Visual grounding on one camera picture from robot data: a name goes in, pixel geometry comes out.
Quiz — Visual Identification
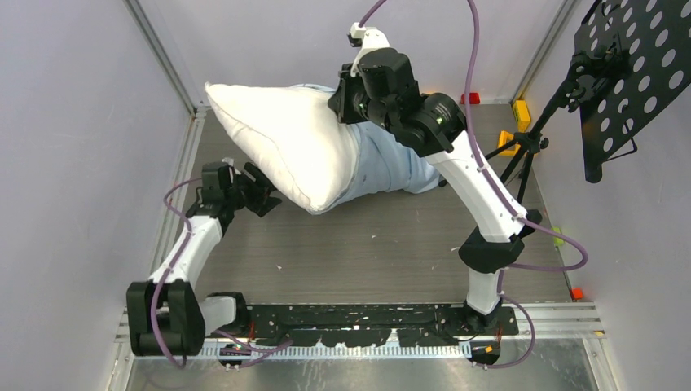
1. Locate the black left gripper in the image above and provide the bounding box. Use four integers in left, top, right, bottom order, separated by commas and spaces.
225, 164, 288, 217

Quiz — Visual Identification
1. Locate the light blue pillowcase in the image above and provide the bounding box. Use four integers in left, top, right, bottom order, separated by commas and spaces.
283, 85, 440, 214

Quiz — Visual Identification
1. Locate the white pillow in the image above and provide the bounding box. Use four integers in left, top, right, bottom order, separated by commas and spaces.
205, 82, 359, 214

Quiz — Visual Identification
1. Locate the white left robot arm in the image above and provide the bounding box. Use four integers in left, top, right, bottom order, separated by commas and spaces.
126, 161, 281, 360

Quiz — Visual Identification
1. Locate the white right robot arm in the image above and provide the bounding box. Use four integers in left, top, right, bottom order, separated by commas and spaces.
328, 23, 541, 335

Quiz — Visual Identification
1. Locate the red toy block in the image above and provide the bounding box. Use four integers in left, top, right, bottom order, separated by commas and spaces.
460, 92, 481, 105

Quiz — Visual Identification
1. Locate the yellow block near tripod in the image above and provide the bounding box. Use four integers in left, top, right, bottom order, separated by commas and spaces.
497, 130, 520, 157

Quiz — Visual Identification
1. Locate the black tripod stand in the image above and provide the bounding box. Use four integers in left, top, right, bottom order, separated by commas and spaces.
437, 48, 630, 204

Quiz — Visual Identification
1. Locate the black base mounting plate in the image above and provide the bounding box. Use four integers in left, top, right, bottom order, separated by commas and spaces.
222, 304, 519, 348

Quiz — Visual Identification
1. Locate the green block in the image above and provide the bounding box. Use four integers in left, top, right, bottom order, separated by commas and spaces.
552, 226, 565, 248

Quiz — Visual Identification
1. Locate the black perforated stand plate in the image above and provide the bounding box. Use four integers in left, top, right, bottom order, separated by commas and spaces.
570, 0, 690, 183

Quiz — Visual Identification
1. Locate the small orange block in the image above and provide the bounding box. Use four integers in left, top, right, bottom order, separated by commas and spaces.
570, 288, 584, 301

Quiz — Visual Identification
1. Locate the yellow block on rail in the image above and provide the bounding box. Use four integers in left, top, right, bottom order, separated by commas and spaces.
512, 99, 532, 133

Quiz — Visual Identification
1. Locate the slotted cable duct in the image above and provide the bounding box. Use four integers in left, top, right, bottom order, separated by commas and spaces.
193, 341, 472, 361

